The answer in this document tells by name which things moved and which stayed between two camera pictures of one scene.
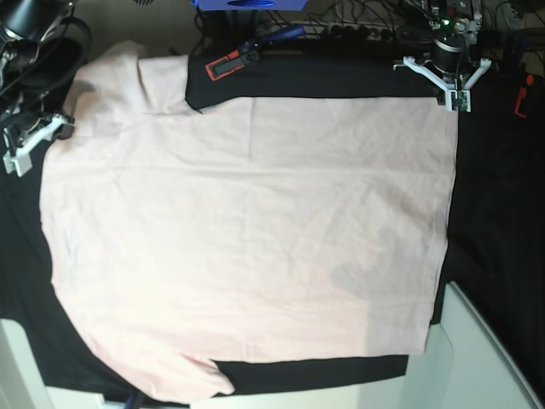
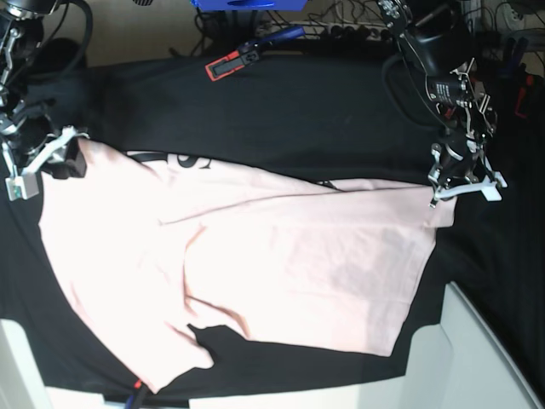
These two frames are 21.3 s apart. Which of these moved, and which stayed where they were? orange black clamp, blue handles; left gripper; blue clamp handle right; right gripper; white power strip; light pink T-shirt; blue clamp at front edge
Moved: right gripper; light pink T-shirt; left gripper
Stayed: blue clamp at front edge; white power strip; blue clamp handle right; orange black clamp, blue handles
